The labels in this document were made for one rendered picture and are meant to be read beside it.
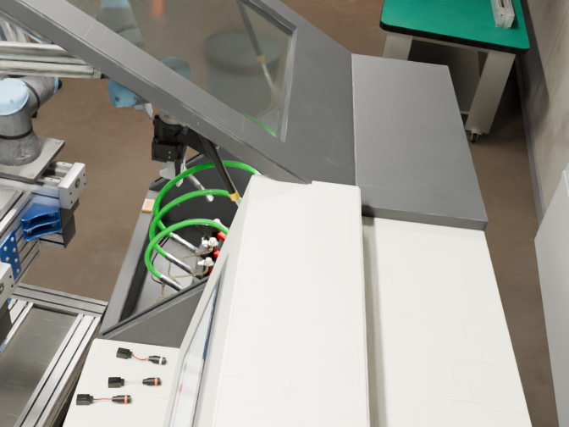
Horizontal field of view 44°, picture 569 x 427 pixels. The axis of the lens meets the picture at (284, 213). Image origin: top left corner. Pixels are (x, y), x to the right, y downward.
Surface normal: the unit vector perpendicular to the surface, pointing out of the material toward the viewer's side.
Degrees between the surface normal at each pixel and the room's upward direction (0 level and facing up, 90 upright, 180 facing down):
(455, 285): 0
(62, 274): 0
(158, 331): 90
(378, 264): 0
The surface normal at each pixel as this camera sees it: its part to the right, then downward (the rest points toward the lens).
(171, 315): -0.06, 0.62
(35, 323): 0.11, -0.77
